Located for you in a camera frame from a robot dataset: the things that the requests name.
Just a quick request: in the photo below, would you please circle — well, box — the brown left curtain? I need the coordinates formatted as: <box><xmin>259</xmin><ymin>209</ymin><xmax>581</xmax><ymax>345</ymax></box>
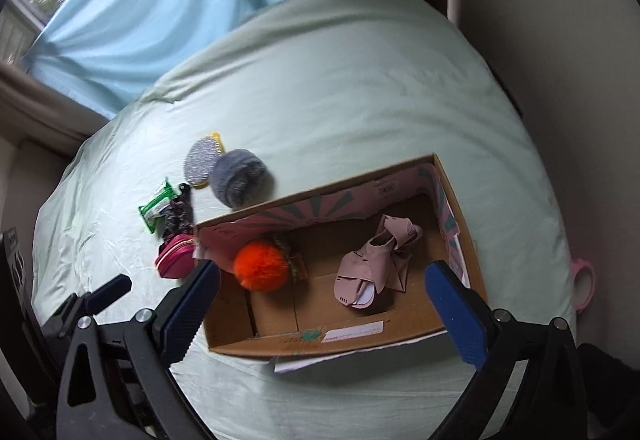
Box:
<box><xmin>0</xmin><ymin>62</ymin><xmax>107</xmax><ymax>156</ymax></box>

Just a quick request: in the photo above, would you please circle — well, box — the pink fabric shoe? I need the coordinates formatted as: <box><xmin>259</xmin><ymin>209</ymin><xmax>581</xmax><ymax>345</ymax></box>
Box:
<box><xmin>333</xmin><ymin>215</ymin><xmax>423</xmax><ymax>310</ymax></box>

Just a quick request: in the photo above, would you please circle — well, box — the light blue window cloth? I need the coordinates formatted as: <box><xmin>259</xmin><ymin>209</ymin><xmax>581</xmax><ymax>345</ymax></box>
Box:
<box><xmin>22</xmin><ymin>0</ymin><xmax>280</xmax><ymax>119</ymax></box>

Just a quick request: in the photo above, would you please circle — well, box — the pale green bed sheet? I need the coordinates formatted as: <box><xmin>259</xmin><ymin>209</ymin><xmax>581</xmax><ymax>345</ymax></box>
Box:
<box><xmin>32</xmin><ymin>0</ymin><xmax>575</xmax><ymax>439</ymax></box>

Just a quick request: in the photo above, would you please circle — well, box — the round silver yellow scrubber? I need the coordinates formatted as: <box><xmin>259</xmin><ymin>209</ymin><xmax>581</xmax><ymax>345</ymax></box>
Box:
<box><xmin>183</xmin><ymin>132</ymin><xmax>226</xmax><ymax>189</ymax></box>

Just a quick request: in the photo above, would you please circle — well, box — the orange fluffy plush fruit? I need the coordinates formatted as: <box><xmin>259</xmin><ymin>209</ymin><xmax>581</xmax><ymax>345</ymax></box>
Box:
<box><xmin>232</xmin><ymin>235</ymin><xmax>308</xmax><ymax>293</ymax></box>

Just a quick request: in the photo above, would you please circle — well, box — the pink cardboard box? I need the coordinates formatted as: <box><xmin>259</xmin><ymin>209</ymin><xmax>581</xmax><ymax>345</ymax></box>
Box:
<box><xmin>198</xmin><ymin>155</ymin><xmax>486</xmax><ymax>359</ymax></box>

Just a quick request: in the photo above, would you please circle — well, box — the magenta zip pouch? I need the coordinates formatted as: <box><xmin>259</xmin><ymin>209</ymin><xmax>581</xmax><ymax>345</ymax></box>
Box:
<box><xmin>155</xmin><ymin>234</ymin><xmax>195</xmax><ymax>279</ymax></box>

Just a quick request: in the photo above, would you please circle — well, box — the green wipes packet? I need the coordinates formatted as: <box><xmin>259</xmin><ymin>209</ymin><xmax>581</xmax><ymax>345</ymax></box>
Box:
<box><xmin>138</xmin><ymin>179</ymin><xmax>178</xmax><ymax>234</ymax></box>

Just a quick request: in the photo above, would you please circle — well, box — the grey rolled sock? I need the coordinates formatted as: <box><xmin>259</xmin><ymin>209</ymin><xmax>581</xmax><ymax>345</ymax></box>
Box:
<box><xmin>209</xmin><ymin>149</ymin><xmax>267</xmax><ymax>209</ymax></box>

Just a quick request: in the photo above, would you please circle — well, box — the black patterned scrunchie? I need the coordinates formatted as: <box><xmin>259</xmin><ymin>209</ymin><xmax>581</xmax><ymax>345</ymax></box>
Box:
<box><xmin>162</xmin><ymin>183</ymin><xmax>194</xmax><ymax>244</ymax></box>

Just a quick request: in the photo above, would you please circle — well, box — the pink tape roll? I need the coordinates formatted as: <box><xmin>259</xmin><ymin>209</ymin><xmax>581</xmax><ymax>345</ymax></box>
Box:
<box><xmin>570</xmin><ymin>259</ymin><xmax>597</xmax><ymax>313</ymax></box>

